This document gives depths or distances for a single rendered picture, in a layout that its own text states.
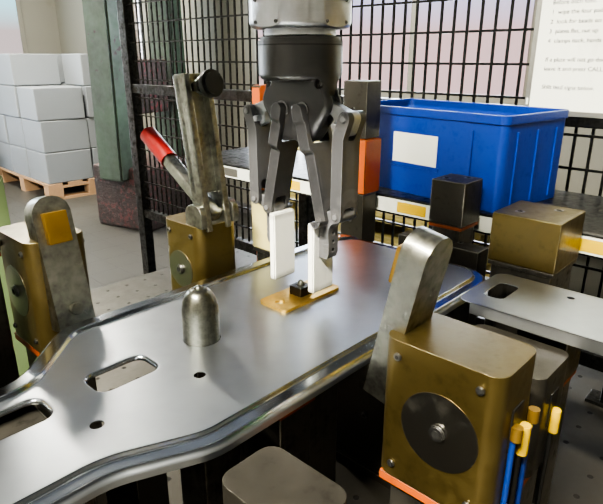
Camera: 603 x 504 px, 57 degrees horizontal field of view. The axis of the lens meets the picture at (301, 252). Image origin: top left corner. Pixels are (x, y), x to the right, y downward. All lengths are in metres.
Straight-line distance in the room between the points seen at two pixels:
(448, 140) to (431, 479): 0.52
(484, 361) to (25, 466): 0.29
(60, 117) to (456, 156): 4.87
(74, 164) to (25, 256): 5.01
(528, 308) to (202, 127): 0.39
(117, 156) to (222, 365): 3.81
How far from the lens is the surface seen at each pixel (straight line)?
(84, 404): 0.43
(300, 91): 0.51
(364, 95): 0.84
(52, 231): 0.56
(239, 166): 1.11
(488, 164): 0.80
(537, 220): 0.68
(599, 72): 0.96
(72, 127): 5.55
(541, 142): 0.87
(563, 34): 0.98
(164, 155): 0.70
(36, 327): 0.60
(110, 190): 4.46
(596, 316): 0.60
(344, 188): 0.49
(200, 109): 0.65
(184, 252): 0.66
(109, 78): 4.19
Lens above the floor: 1.23
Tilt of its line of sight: 19 degrees down
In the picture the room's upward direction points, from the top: straight up
